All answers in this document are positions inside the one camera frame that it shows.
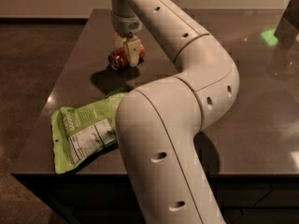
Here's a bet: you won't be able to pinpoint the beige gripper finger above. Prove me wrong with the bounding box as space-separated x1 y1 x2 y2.
124 35 141 67

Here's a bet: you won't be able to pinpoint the red coke can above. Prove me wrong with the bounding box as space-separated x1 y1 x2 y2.
108 45 145 71

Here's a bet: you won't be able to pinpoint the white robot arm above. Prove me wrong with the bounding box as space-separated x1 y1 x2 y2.
112 0 239 224

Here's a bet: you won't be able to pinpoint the green chip bag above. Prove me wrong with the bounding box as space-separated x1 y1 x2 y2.
51 88 127 175

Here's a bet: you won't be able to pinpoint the dark cabinet drawers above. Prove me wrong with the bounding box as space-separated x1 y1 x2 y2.
13 173 299 224

